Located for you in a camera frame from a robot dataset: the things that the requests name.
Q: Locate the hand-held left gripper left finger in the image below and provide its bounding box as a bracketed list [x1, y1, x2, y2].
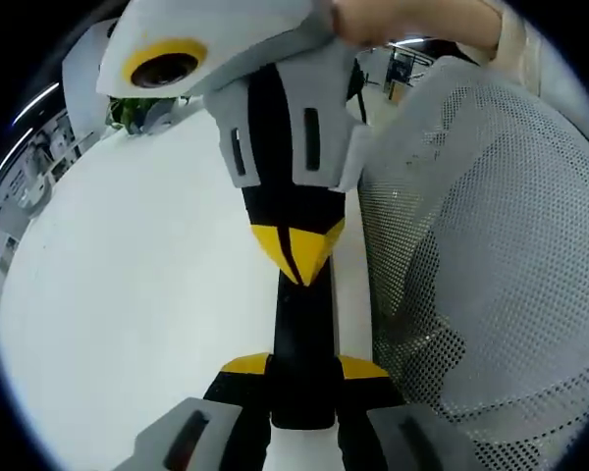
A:
[112, 351, 276, 471]

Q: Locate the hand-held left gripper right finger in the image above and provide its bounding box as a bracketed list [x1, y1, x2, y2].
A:
[333, 355, 482, 471]

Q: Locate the black remote control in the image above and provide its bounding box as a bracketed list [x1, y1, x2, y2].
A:
[269, 264, 338, 429]

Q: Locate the person's right hand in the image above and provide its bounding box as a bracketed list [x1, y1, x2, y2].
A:
[331, 0, 503, 49]

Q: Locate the green potted plant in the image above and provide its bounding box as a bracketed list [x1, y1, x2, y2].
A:
[108, 95, 179, 136]

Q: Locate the grey mesh office chair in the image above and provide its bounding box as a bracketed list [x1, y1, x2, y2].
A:
[357, 53, 589, 471]

